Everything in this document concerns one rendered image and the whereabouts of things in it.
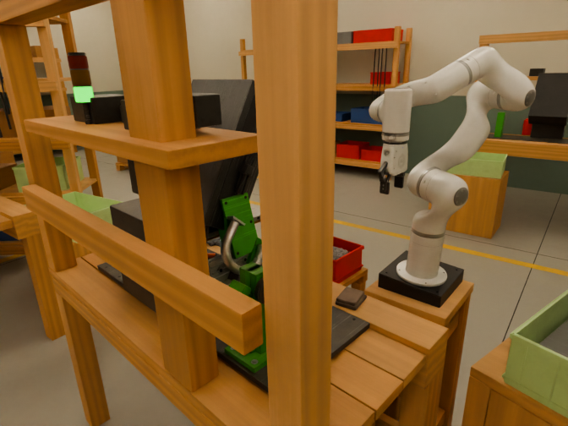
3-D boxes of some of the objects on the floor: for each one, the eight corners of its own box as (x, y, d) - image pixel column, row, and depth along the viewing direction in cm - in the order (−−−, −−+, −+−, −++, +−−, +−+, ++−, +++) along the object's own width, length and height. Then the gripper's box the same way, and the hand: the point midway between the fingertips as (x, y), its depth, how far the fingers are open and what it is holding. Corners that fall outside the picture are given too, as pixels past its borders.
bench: (198, 353, 256) (182, 223, 226) (422, 523, 158) (447, 333, 128) (84, 420, 209) (47, 266, 179) (303, 721, 111) (301, 492, 81)
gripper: (398, 133, 137) (394, 182, 143) (369, 140, 126) (367, 193, 131) (418, 135, 132) (414, 187, 138) (391, 143, 121) (388, 199, 127)
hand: (391, 188), depth 135 cm, fingers open, 8 cm apart
